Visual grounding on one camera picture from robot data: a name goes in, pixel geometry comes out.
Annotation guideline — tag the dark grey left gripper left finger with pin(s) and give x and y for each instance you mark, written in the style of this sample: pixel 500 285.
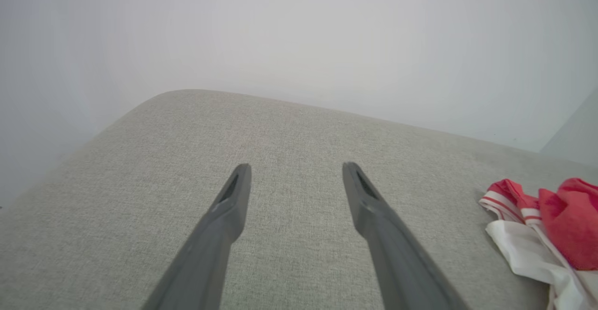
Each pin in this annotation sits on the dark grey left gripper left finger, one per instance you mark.
pixel 210 244

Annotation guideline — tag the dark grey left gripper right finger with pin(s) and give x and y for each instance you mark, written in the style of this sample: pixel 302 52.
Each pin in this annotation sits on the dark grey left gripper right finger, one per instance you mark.
pixel 392 249

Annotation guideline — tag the red and white jersey shirt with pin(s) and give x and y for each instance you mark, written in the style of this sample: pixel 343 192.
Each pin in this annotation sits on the red and white jersey shirt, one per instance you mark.
pixel 570 221

